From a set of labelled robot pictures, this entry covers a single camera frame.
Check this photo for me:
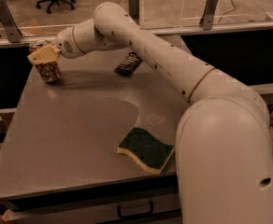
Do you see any orange soda can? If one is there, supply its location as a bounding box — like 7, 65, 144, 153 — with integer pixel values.
28, 40, 61, 83

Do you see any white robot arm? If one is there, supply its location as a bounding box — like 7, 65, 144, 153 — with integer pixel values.
28, 2, 273, 224

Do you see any black snack bar wrapper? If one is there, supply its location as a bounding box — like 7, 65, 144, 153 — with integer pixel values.
114, 52, 142, 77

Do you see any green and yellow sponge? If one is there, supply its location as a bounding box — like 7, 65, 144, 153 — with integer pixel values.
117, 127, 174, 175

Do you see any grey table drawer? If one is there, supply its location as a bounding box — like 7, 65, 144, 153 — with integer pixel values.
2, 193, 182, 224

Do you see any left metal glass bracket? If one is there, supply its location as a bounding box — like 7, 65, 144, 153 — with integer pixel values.
0, 0, 22, 43

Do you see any metal glass bracket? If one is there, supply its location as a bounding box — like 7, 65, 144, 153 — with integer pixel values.
0, 0, 22, 43
128, 0, 139, 23
199, 0, 219, 30

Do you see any middle metal glass bracket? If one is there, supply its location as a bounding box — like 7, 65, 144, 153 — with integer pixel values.
128, 0, 139, 23

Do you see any right metal glass bracket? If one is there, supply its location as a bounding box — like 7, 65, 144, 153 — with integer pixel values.
199, 0, 219, 30

